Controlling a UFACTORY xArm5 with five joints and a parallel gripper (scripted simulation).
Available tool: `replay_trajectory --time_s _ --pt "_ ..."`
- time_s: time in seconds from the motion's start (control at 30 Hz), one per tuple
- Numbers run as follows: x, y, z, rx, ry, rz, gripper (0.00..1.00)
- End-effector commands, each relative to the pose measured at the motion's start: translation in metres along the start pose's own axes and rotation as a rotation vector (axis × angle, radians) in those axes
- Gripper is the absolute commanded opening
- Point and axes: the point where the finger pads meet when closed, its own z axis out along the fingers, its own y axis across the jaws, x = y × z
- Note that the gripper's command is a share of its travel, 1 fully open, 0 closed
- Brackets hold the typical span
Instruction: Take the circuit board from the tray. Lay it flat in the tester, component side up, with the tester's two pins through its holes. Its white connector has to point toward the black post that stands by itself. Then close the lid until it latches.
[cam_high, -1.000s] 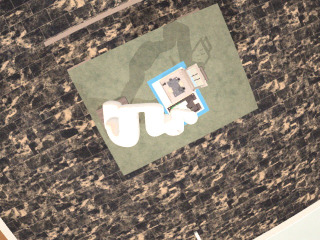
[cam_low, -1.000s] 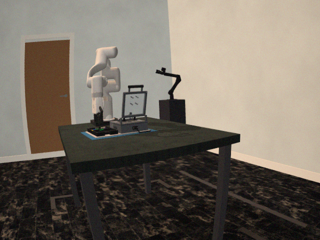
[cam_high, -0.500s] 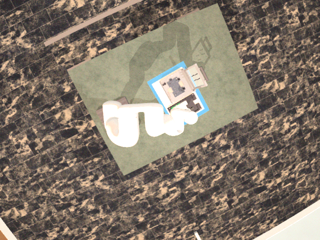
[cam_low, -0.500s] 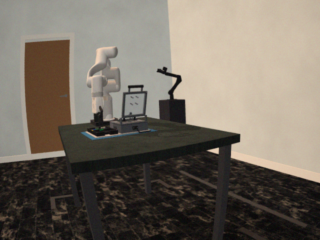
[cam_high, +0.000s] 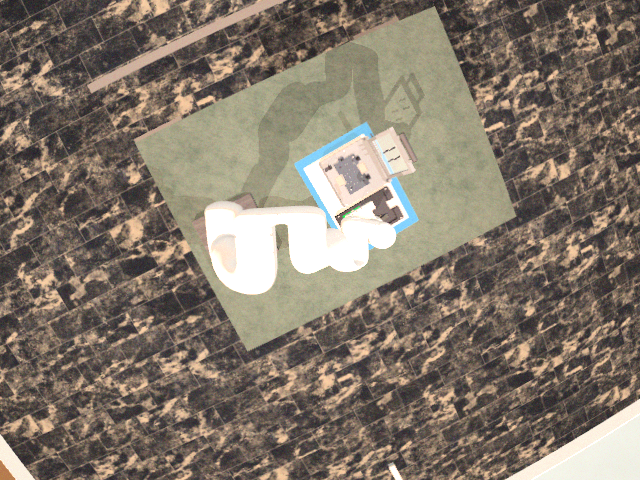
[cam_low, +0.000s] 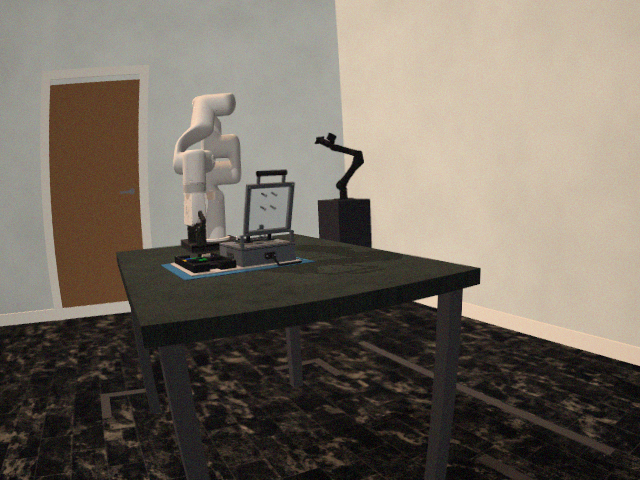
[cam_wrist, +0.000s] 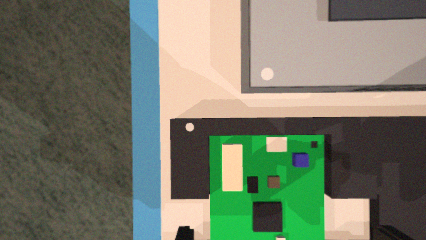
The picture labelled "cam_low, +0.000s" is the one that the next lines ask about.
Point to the green circuit board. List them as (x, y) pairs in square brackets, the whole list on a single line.
[(203, 258)]

